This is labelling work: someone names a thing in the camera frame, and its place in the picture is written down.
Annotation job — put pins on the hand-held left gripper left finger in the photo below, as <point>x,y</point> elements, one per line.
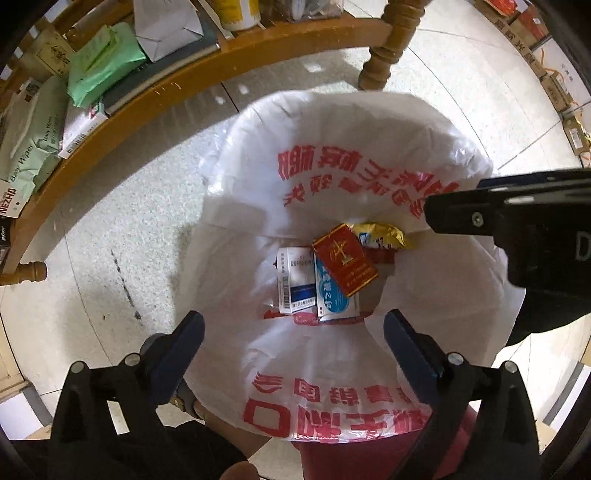
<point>184,350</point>

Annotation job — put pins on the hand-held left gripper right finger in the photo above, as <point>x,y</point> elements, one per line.
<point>411,355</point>

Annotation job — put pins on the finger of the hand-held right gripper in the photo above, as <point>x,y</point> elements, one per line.
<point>531,180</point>
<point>461,212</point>

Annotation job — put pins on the yellow snack wrapper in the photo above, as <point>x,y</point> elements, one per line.
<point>383,235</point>

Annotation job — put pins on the white red-printed plastic bag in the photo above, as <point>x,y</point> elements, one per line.
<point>323,383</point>

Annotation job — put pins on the light blue and white box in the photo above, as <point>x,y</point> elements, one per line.
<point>334,300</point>

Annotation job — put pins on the red cigarette pack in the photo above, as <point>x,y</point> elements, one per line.
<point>344,258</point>

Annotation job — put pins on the red bin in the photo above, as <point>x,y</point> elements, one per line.
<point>346,457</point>

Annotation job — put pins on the white and blue medicine box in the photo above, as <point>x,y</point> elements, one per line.
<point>295,277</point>

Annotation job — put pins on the clear plastic container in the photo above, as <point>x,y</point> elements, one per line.
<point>300,9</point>

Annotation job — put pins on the pale green wipes pack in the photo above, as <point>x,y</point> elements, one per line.
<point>32,138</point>

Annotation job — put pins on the dark notebook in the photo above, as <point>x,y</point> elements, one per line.
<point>184,60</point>

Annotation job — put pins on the yellow and white can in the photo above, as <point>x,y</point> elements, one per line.
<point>235,14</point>

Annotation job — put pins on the white folded paper bag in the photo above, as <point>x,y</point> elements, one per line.
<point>168,27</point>

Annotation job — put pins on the beige printed box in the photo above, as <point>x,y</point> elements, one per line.
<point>57,53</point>

